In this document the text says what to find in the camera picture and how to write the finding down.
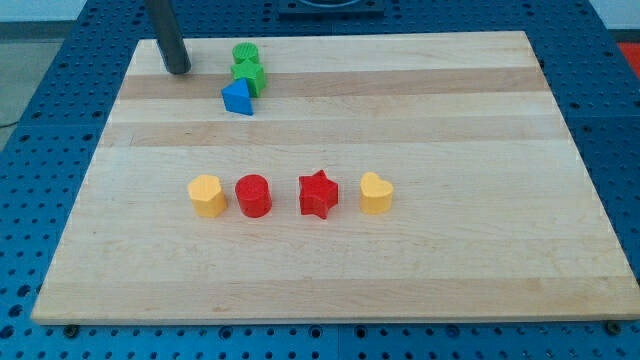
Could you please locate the green circle block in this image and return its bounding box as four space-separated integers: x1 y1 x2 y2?
232 42 260 64

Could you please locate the green star block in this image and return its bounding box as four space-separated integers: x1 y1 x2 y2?
231 60 266 98

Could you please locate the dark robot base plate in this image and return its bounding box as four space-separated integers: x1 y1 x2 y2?
275 0 385 19

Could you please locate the blue perforated table mat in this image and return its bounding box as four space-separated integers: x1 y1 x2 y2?
1 0 639 359

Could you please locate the wooden board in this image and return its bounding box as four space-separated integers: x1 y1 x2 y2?
32 31 639 325

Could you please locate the red cylinder block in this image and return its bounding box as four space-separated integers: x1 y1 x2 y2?
235 174 272 218

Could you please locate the yellow hexagon block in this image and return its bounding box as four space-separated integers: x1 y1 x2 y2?
187 174 228 218

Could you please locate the red star block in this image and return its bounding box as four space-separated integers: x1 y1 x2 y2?
299 170 339 220

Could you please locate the blue triangle block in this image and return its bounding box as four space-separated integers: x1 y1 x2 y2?
221 78 253 116

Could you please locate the yellow heart block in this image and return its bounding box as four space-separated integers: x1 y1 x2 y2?
360 172 394 215

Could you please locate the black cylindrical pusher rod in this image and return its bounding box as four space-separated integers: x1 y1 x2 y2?
144 0 191 75

